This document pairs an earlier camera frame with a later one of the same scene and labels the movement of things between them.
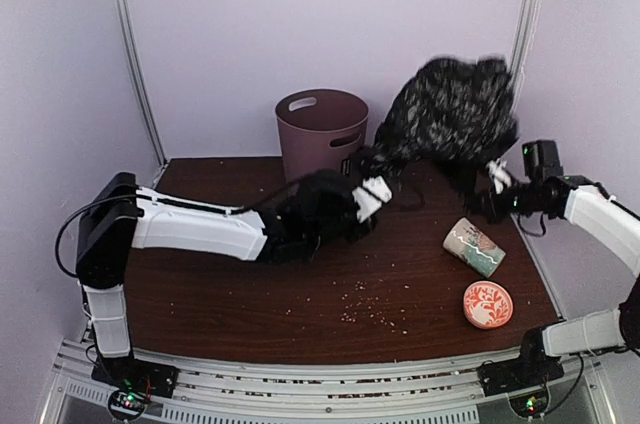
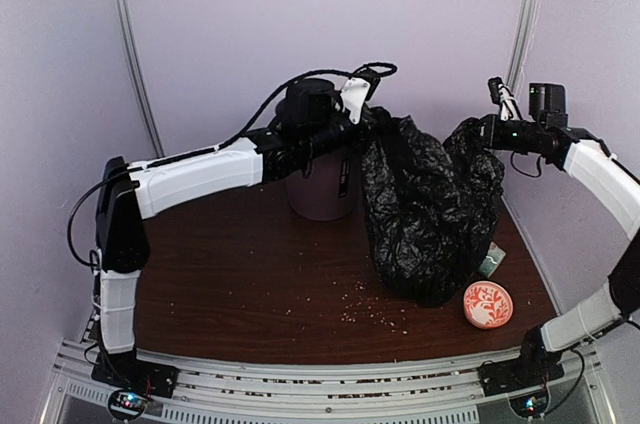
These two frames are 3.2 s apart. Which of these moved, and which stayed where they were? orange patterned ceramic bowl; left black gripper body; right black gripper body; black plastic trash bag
Moved: black plastic trash bag; right black gripper body; left black gripper body
Stayed: orange patterned ceramic bowl
